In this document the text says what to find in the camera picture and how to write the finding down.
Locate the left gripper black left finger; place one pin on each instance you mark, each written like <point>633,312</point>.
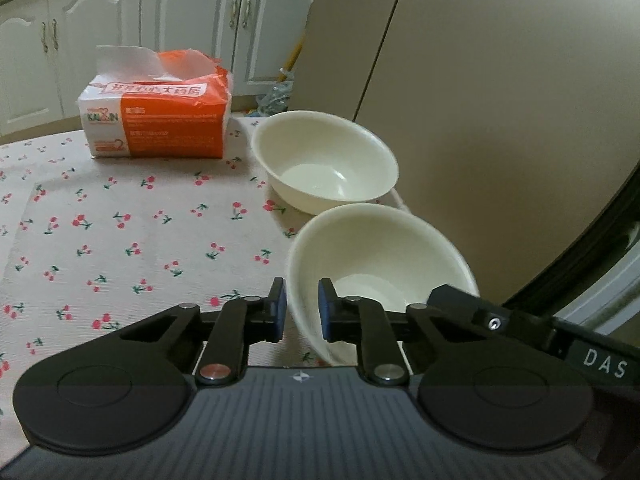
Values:
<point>240,323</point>

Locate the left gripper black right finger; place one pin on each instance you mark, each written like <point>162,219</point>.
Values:
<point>364,323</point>

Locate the cream bowl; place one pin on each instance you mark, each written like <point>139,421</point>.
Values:
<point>316,161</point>
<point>371,251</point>

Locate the white kitchen cabinets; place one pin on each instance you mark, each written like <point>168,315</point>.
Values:
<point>48,47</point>

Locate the cherry print tablecloth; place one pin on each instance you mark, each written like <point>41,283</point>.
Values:
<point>90,245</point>

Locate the orange white tissue pack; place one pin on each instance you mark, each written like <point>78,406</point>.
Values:
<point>143,103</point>

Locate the beige refrigerator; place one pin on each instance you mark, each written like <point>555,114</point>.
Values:
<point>514,122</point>

